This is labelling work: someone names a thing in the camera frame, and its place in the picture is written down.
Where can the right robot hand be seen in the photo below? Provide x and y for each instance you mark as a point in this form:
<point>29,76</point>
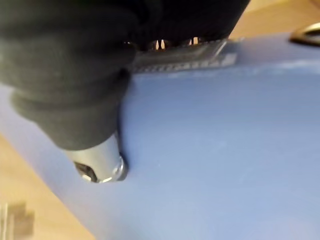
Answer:
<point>62,62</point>

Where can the blue folder with spine label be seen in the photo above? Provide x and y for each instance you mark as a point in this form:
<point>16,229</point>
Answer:
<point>212,137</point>

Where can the dark round metal fitting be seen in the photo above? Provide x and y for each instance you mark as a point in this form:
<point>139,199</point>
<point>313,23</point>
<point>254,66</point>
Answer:
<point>307,35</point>

